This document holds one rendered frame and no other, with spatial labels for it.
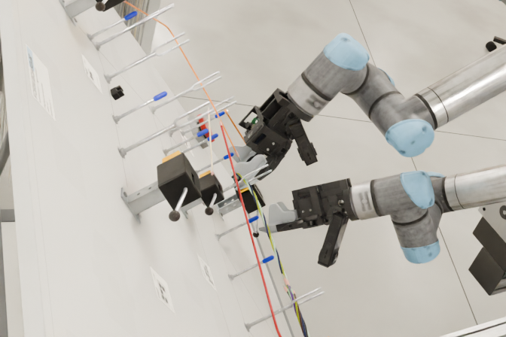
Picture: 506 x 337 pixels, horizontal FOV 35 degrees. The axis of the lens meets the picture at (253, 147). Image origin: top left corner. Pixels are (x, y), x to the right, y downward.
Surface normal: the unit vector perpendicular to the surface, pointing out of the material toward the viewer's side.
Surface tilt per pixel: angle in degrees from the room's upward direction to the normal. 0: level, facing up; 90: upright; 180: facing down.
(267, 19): 0
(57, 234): 52
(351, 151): 0
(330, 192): 62
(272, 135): 84
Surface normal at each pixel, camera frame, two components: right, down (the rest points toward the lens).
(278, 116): 0.22, 0.58
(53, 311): 0.89, -0.45
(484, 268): -0.87, 0.11
